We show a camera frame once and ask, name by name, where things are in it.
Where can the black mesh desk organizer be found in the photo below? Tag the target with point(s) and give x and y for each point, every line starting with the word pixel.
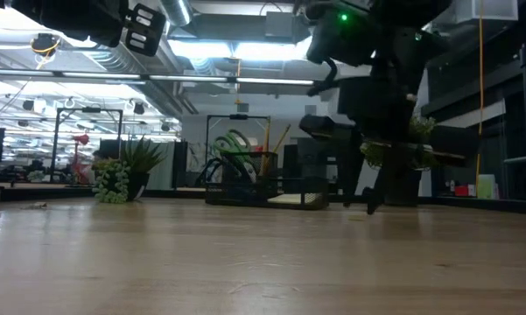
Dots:
pixel 245 192

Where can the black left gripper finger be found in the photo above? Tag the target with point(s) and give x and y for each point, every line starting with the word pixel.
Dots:
pixel 146 30

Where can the succulent plant in black pot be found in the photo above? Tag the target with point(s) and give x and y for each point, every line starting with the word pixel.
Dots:
pixel 135 184

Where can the green box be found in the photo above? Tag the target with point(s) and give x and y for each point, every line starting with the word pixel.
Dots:
pixel 486 187

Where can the red background object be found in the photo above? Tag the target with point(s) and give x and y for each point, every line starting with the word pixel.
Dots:
pixel 81 139

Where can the grey curtain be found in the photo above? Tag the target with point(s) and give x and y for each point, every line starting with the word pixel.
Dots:
pixel 161 170

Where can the black table frame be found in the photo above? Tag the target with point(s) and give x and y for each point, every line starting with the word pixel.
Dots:
pixel 175 193

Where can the ceiling light strip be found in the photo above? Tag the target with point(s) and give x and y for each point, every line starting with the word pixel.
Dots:
pixel 192 79

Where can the black cabinet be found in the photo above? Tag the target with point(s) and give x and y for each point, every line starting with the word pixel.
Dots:
pixel 315 157

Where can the red box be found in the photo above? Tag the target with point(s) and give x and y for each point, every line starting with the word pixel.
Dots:
pixel 461 191

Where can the yellow sticky note pad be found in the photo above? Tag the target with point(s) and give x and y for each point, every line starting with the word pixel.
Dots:
pixel 289 199

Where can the silver ventilation duct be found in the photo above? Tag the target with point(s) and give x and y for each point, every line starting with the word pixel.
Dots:
pixel 114 65

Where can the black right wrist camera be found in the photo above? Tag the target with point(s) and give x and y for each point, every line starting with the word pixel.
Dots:
pixel 337 35

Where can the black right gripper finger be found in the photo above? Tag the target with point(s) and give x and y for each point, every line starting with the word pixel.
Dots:
pixel 453 146
pixel 350 153

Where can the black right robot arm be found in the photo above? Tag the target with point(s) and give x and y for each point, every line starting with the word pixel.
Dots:
pixel 411 26

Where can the bushy plant in black pot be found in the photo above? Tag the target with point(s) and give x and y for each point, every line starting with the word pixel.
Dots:
pixel 422 129

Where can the black background rig frame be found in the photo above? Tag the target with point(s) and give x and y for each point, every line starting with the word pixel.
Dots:
pixel 87 109
pixel 238 116

